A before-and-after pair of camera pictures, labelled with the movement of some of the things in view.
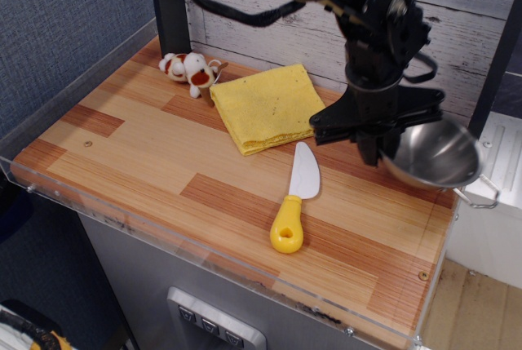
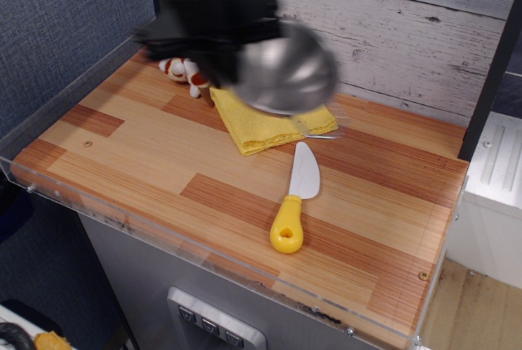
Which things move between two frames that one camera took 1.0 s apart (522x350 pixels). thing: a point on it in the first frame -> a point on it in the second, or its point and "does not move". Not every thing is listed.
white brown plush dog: [191, 67] does not move
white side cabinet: [486, 230] does not move
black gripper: [371, 118] -> [209, 25]
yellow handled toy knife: [288, 231] does not move
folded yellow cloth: [268, 109] does not move
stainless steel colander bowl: [442, 153] -> [288, 73]
